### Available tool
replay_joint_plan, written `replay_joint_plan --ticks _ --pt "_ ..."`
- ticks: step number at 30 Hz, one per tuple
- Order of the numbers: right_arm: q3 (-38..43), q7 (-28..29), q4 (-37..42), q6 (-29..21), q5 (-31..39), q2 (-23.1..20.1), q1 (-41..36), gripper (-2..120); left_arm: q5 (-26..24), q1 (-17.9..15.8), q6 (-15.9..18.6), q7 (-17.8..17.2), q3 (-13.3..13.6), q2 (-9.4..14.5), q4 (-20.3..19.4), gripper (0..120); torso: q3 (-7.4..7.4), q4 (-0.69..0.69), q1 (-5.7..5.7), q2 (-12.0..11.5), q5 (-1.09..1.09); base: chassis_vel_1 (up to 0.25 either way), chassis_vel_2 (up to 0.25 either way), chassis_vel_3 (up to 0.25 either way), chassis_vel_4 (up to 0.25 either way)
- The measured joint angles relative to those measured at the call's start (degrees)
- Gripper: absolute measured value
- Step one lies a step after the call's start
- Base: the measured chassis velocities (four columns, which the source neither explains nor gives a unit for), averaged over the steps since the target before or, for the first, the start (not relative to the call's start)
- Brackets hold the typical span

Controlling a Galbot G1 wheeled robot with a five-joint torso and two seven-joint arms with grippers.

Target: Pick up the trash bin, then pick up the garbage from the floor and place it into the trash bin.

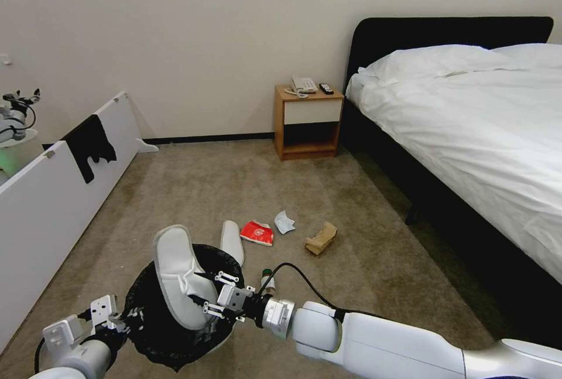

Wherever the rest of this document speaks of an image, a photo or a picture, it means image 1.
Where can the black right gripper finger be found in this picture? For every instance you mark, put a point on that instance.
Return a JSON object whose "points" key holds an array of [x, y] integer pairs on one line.
{"points": [[216, 308], [227, 278]]}

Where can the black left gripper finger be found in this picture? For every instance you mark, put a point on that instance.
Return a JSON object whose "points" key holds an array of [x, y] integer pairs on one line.
{"points": [[117, 322]]}

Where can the black mesh trash bin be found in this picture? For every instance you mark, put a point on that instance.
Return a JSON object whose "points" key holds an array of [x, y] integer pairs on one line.
{"points": [[147, 322]]}

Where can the white slipper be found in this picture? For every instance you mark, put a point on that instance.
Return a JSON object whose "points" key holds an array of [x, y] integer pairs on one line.
{"points": [[173, 265], [232, 240]]}

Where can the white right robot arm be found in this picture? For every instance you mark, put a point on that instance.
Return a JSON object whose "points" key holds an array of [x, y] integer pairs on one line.
{"points": [[386, 346]]}

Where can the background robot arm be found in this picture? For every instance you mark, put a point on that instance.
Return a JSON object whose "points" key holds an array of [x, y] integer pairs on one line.
{"points": [[13, 115]]}

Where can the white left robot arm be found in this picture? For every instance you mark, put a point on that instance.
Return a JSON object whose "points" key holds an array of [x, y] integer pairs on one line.
{"points": [[72, 355]]}

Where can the small green-capped bottle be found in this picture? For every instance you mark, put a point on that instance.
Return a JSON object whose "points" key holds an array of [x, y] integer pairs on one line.
{"points": [[266, 280]]}

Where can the red crumpled snack packet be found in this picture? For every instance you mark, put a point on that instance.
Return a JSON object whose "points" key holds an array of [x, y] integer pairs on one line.
{"points": [[258, 234]]}

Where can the crumpled white tissue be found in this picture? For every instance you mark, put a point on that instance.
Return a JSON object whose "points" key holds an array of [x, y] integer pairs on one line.
{"points": [[284, 223]]}

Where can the crumpled brown paper bag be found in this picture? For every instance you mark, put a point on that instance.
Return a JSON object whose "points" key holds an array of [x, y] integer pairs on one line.
{"points": [[320, 239]]}

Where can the white partition board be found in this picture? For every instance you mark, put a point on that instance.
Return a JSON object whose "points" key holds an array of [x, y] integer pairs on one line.
{"points": [[39, 207]]}

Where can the black baseboard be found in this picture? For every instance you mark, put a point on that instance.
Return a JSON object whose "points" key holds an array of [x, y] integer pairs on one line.
{"points": [[206, 137]]}

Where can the black cloth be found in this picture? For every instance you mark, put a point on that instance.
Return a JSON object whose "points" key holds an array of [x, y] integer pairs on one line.
{"points": [[90, 146]]}

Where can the wooden nightstand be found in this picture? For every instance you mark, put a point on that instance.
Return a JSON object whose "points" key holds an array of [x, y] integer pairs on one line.
{"points": [[307, 109]]}

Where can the white desk telephone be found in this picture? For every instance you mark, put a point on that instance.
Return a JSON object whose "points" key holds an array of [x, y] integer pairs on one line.
{"points": [[303, 84]]}

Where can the black remote control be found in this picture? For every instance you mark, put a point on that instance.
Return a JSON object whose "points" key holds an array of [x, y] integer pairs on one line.
{"points": [[325, 88]]}

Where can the white duvet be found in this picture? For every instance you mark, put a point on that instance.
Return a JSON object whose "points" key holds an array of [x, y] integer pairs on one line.
{"points": [[461, 124]]}

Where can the white pillow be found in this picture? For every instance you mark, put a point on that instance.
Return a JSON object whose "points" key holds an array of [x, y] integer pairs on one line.
{"points": [[535, 53]]}

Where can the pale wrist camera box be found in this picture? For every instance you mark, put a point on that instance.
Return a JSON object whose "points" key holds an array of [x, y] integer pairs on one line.
{"points": [[104, 307], [231, 297]]}

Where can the small white wall hook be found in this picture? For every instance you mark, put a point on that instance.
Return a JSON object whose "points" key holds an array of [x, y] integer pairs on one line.
{"points": [[5, 61]]}

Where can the black bed frame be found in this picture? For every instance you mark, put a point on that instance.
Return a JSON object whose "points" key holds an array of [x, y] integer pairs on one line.
{"points": [[439, 29]]}

